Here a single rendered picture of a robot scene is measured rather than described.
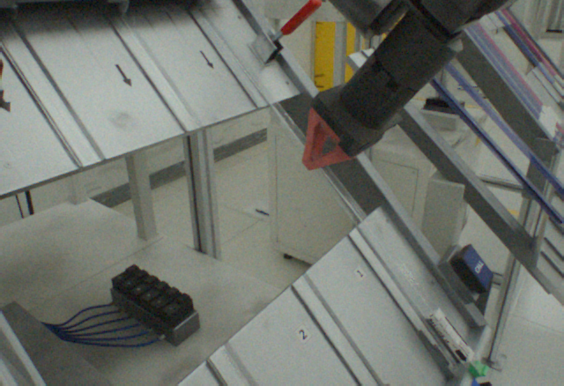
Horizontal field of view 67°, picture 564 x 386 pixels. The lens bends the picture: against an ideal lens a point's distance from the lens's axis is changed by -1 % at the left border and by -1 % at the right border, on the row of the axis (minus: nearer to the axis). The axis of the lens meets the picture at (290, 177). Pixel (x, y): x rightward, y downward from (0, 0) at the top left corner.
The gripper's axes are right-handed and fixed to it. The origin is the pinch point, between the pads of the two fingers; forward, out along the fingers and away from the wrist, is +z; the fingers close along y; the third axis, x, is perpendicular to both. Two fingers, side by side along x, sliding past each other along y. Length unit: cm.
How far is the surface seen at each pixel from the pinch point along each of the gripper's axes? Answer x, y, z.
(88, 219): -29, -4, 64
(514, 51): -10, -440, 65
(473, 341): 28.1, -4.6, 2.9
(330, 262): 9.9, 6.1, 2.5
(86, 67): -18.0, 17.3, -0.3
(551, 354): 85, -96, 51
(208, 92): -12.4, 6.2, 0.3
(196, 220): -10.7, -10.1, 39.7
